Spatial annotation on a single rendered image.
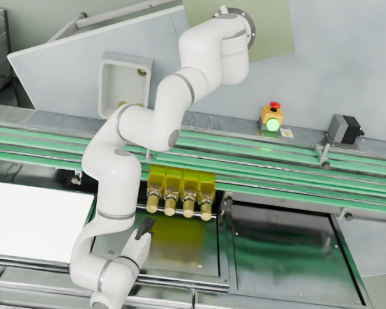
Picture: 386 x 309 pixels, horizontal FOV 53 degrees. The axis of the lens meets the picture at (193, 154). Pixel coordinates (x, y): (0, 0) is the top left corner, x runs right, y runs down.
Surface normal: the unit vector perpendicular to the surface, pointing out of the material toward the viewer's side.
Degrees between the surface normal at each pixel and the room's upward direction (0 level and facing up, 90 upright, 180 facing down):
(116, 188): 18
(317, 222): 90
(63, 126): 90
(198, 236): 90
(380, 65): 0
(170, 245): 90
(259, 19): 4
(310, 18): 0
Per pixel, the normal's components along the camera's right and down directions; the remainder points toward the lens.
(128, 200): 0.64, 0.30
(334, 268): 0.15, -0.82
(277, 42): -0.09, 0.54
